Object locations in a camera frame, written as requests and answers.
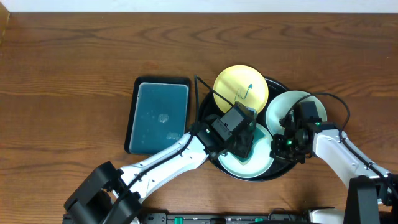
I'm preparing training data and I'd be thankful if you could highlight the yellow plate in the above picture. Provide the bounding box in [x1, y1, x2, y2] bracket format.
[213, 65, 269, 114]

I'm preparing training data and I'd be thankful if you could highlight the black rectangular water tray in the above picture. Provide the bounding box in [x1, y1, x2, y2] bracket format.
[124, 76, 190, 155]

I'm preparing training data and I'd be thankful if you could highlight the black round tray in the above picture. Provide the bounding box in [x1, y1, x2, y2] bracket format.
[199, 77, 296, 182]

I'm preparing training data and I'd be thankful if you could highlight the green scrubbing sponge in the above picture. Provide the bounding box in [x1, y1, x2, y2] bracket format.
[247, 107, 258, 120]

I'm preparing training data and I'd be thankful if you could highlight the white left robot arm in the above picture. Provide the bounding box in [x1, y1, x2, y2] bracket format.
[64, 123, 256, 223]

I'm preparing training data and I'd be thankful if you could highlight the light blue plate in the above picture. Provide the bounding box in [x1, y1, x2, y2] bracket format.
[218, 124, 273, 179]

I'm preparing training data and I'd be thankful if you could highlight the pale green plate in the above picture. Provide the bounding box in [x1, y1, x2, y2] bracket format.
[265, 90, 309, 136]

